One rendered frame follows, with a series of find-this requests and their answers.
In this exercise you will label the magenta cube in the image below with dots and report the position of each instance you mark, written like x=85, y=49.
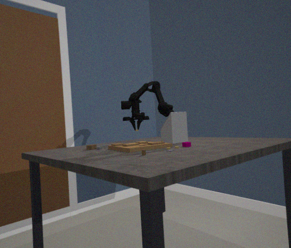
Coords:
x=186, y=144

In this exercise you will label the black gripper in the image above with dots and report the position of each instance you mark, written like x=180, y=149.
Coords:
x=132, y=119

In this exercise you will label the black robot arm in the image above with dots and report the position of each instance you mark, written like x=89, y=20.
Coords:
x=134, y=100

